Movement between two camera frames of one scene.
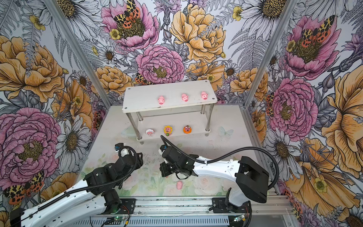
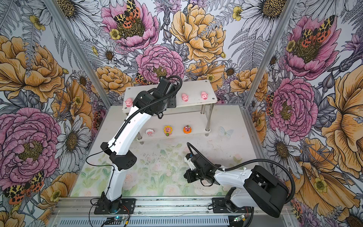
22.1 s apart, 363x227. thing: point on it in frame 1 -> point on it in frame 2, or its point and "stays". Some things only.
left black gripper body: [120, 181] -> [170, 103]
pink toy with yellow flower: [168, 130] stays
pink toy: [187, 129] stays
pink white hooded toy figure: [150, 132] stays
